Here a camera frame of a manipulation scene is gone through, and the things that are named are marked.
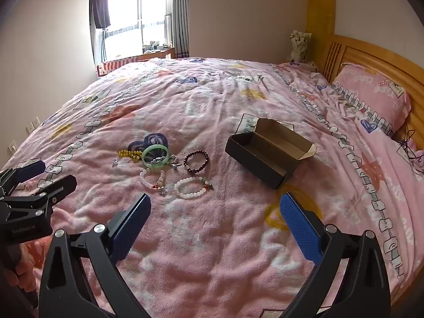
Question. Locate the white wall socket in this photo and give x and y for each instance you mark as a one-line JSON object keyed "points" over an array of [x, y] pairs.
{"points": [[35, 121], [12, 146]]}

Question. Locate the black cardboard box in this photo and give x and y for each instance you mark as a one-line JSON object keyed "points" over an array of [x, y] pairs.
{"points": [[261, 165]]}

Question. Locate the plain grey curtain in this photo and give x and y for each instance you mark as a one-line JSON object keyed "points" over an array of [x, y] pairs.
{"points": [[102, 46]]}

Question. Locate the pale flower bouquet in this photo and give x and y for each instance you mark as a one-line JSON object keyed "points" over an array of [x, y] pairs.
{"points": [[299, 44]]}

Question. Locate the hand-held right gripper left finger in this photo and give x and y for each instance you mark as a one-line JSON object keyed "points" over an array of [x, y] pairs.
{"points": [[131, 228]]}

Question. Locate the pink printed pillow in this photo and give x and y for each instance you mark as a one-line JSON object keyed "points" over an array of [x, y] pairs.
{"points": [[371, 96]]}

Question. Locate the window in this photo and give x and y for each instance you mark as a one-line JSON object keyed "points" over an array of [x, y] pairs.
{"points": [[129, 13]]}

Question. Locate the striped grey curtain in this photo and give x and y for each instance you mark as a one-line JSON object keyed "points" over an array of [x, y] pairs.
{"points": [[180, 16]]}

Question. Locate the green jade bangle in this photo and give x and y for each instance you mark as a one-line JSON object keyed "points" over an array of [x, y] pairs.
{"points": [[148, 161]]}

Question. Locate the person's left hand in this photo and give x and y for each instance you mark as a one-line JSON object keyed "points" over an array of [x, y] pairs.
{"points": [[21, 273]]}

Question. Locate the pink printed blanket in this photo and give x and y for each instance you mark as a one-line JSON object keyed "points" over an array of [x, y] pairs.
{"points": [[212, 106]]}

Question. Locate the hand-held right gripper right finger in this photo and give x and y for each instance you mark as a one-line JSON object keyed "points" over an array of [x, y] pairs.
{"points": [[299, 230]]}

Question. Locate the dark hanging garment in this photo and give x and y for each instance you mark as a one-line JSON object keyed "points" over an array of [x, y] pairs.
{"points": [[100, 5]]}

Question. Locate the wooden desk with clutter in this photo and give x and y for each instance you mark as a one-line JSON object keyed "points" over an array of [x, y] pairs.
{"points": [[159, 51]]}

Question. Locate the red patterned cloth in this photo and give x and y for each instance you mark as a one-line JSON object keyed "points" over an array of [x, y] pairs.
{"points": [[114, 65]]}

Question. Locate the wooden headboard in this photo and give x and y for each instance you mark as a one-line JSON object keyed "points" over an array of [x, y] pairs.
{"points": [[381, 56]]}

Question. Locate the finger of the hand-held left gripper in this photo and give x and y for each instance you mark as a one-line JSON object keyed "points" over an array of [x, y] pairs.
{"points": [[31, 169], [58, 185]]}

